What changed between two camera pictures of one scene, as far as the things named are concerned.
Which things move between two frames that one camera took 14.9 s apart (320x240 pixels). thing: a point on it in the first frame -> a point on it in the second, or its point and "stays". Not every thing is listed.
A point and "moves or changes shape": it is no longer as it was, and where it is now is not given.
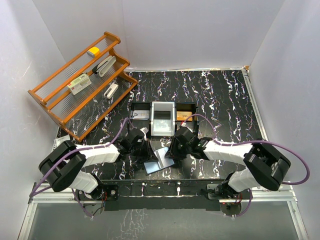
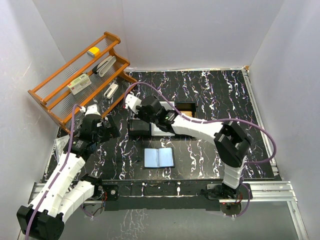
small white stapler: (110, 90) stays
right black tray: (183, 111) stays
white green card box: (79, 83) stays
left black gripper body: (140, 151) -> (110, 132)
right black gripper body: (182, 150) -> (143, 115)
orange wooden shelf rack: (79, 97) stays
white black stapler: (104, 65) stays
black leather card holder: (154, 166) moves or changes shape
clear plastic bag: (58, 141) stays
